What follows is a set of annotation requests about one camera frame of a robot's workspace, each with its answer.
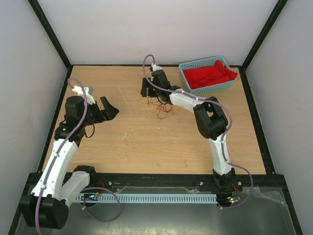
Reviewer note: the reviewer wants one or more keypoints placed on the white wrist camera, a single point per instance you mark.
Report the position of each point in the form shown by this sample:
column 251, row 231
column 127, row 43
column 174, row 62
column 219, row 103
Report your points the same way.
column 154, row 66
column 85, row 93

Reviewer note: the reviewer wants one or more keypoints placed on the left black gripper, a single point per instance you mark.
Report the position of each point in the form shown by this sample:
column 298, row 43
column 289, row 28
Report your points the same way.
column 105, row 114

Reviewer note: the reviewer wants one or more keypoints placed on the light blue plastic basket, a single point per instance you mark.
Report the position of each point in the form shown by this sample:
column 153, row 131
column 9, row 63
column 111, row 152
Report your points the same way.
column 203, row 63

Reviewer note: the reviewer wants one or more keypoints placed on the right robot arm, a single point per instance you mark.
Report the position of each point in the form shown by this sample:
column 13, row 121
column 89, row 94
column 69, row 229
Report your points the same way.
column 209, row 116

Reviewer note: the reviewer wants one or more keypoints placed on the black aluminium frame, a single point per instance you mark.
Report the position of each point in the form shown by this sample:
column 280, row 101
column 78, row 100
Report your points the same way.
column 263, row 145

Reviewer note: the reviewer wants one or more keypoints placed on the green circuit board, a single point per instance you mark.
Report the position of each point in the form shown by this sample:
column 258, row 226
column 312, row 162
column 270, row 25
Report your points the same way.
column 233, row 199
column 89, row 196

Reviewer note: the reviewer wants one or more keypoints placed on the red cloth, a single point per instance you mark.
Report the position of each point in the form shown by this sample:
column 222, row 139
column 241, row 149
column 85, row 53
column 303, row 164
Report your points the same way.
column 209, row 75

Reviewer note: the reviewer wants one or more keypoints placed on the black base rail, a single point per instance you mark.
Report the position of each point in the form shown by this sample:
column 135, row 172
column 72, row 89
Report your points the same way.
column 202, row 182

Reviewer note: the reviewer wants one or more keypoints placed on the left green circuit board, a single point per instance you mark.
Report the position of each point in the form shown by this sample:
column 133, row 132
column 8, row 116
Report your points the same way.
column 89, row 196

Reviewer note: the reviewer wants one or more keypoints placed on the right green circuit board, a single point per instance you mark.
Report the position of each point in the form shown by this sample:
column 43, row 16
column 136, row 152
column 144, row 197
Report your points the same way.
column 233, row 199

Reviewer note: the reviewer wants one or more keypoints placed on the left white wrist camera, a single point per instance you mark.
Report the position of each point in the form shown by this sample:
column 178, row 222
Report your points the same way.
column 85, row 93

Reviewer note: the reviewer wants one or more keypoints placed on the white zip tie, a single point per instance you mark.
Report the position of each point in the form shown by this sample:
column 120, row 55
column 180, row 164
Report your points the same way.
column 125, row 100

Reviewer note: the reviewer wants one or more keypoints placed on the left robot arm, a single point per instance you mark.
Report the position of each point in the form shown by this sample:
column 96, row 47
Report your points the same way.
column 48, row 203

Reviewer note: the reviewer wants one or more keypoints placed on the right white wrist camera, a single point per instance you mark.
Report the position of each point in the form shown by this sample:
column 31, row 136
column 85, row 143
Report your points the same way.
column 154, row 66

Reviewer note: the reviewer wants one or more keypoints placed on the light blue slotted cable duct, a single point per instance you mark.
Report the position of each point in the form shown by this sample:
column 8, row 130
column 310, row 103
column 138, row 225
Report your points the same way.
column 154, row 198

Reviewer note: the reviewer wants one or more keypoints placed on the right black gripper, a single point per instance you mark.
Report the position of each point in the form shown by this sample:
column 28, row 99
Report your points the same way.
column 146, row 83

